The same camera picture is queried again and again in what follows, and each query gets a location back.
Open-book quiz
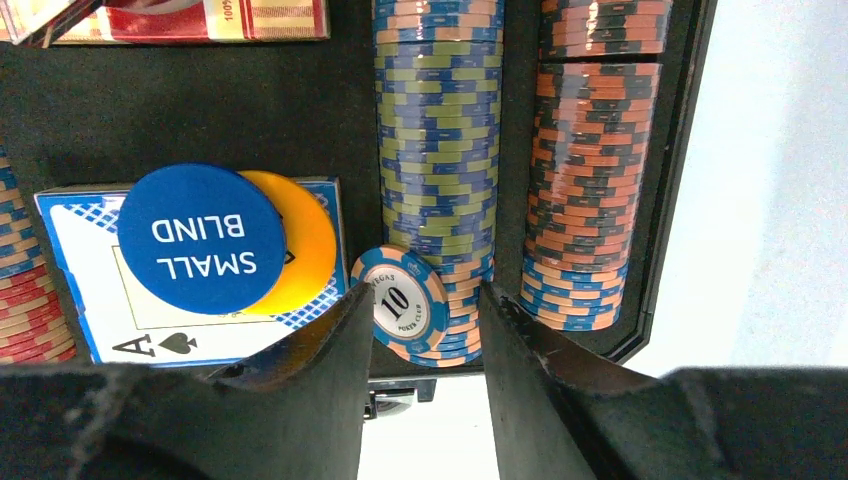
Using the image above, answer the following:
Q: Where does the grey poker chip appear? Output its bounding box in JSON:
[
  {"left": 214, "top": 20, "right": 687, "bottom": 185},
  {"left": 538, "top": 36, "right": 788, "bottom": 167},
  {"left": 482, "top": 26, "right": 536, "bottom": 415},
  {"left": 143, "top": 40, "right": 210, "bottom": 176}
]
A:
[{"left": 350, "top": 244, "right": 449, "bottom": 355}]

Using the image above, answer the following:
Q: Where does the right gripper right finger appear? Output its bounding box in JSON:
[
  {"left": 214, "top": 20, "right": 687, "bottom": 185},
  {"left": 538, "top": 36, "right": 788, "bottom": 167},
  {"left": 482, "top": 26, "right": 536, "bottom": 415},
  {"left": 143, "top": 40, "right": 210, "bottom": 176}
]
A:
[{"left": 480, "top": 284, "right": 847, "bottom": 479}]

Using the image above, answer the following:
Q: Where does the brown chip row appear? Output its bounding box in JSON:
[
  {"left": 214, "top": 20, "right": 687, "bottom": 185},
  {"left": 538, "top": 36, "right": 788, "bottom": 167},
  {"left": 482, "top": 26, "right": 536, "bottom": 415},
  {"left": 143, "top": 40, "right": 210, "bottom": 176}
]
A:
[{"left": 519, "top": 1, "right": 672, "bottom": 332}]

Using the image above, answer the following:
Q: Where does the blue small blind button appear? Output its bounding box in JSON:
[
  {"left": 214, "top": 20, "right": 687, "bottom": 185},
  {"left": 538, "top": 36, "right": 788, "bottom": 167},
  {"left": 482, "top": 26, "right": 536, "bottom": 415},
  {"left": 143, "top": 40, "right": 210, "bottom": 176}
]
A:
[{"left": 117, "top": 163, "right": 287, "bottom": 315}]

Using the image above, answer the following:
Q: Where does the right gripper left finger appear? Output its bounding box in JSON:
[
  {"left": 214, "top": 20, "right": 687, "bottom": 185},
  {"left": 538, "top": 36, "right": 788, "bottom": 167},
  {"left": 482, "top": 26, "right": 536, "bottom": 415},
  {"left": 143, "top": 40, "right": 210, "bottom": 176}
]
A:
[{"left": 1, "top": 284, "right": 374, "bottom": 479}]

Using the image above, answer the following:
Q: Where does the purple blue chip row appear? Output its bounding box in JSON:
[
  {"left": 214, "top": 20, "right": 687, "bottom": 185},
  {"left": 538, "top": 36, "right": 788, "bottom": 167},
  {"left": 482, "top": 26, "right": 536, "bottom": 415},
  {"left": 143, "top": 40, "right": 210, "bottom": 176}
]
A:
[{"left": 1, "top": 150, "right": 77, "bottom": 365}]

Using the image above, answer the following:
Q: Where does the blue card deck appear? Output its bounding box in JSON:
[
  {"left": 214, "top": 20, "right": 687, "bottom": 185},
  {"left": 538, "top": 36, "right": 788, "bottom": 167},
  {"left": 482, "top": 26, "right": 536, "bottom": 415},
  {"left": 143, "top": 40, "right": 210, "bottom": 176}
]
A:
[{"left": 34, "top": 177, "right": 348, "bottom": 367}]

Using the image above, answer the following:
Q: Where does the blue orange chip row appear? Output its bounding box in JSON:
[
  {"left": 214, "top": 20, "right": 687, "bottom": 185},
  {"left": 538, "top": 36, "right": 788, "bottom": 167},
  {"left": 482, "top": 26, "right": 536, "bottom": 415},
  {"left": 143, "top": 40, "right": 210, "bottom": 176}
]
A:
[{"left": 372, "top": 1, "right": 505, "bottom": 368}]

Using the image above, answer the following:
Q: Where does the red card deck box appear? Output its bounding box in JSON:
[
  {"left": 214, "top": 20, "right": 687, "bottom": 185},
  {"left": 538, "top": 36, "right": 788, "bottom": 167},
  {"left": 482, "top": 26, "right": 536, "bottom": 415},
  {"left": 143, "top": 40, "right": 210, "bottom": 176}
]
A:
[{"left": 0, "top": 0, "right": 331, "bottom": 46}]

